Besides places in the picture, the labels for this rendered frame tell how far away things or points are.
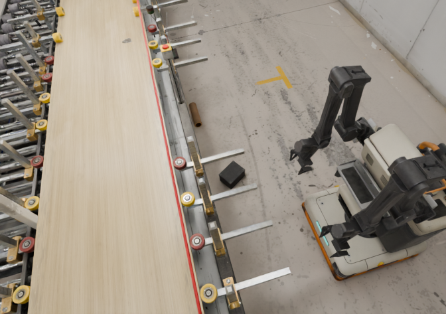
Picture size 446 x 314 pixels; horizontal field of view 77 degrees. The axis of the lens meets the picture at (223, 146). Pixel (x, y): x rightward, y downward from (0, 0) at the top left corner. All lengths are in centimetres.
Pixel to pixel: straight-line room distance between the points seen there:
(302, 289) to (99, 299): 144
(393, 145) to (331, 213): 109
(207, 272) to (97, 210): 73
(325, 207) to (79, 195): 171
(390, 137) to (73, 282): 162
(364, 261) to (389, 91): 204
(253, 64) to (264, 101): 63
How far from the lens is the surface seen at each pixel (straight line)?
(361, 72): 122
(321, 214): 231
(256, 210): 255
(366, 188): 160
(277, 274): 159
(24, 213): 186
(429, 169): 102
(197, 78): 359
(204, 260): 181
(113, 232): 170
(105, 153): 198
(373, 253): 232
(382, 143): 138
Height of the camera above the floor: 237
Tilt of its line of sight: 56 degrees down
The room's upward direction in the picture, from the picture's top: 7 degrees counter-clockwise
